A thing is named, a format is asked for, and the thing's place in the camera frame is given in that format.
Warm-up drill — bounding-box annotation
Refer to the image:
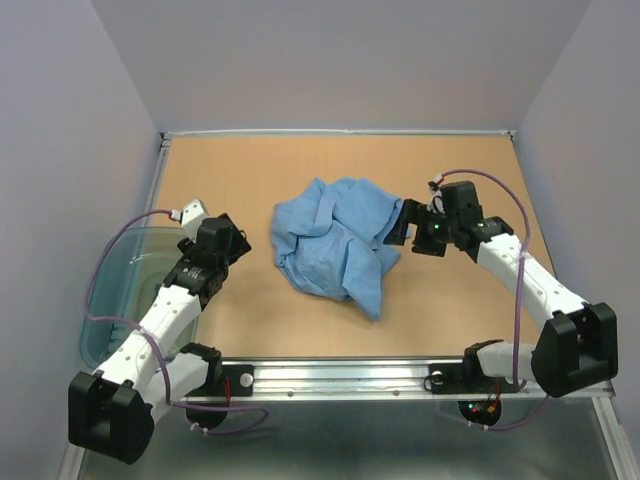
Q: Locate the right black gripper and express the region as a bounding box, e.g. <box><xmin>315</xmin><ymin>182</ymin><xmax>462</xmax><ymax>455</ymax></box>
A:
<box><xmin>382</xmin><ymin>198</ymin><xmax>458</xmax><ymax>256</ymax></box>

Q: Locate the light blue long sleeve shirt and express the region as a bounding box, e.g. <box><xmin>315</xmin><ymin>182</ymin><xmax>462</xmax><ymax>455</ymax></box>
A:
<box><xmin>270</xmin><ymin>177</ymin><xmax>403</xmax><ymax>321</ymax></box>

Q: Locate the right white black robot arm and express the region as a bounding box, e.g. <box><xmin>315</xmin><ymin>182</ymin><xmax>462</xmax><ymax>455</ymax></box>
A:
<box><xmin>384</xmin><ymin>181</ymin><xmax>619</xmax><ymax>398</ymax></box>

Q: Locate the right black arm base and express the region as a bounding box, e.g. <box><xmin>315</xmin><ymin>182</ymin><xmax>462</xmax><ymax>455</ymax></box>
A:
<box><xmin>422</xmin><ymin>363</ymin><xmax>474</xmax><ymax>395</ymax></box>

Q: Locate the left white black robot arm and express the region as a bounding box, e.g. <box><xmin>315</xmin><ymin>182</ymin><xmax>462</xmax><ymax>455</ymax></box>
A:
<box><xmin>68</xmin><ymin>207</ymin><xmax>251</xmax><ymax>464</ymax></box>

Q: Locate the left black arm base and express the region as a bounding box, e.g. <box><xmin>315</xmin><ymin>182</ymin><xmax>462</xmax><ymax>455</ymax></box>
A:
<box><xmin>189</xmin><ymin>363</ymin><xmax>255</xmax><ymax>398</ymax></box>

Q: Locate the clear blue plastic bin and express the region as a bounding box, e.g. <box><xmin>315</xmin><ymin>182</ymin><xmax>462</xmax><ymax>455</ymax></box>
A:
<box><xmin>80</xmin><ymin>227</ymin><xmax>184</xmax><ymax>369</ymax></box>

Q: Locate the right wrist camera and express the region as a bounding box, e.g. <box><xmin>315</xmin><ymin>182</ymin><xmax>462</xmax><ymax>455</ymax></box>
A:
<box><xmin>427</xmin><ymin>174</ymin><xmax>445</xmax><ymax>215</ymax></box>

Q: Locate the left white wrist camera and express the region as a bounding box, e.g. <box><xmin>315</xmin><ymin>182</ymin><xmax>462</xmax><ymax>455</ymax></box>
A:
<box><xmin>169</xmin><ymin>199</ymin><xmax>209</xmax><ymax>239</ymax></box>

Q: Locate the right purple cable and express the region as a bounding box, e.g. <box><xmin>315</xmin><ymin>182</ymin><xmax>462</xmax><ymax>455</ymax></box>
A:
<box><xmin>429</xmin><ymin>168</ymin><xmax>554</xmax><ymax>434</ymax></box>

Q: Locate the purple cable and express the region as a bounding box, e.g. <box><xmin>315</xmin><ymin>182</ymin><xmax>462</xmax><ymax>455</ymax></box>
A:
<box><xmin>87</xmin><ymin>208</ymin><xmax>270</xmax><ymax>437</ymax></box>
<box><xmin>429</xmin><ymin>168</ymin><xmax>554</xmax><ymax>434</ymax></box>

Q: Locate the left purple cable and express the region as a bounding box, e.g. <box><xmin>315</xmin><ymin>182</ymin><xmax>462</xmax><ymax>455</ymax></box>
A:
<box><xmin>87</xmin><ymin>208</ymin><xmax>270</xmax><ymax>437</ymax></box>

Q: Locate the aluminium front rail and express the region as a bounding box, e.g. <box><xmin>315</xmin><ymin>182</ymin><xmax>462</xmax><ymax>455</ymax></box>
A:
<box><xmin>174</xmin><ymin>355</ymin><xmax>615</xmax><ymax>402</ymax></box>

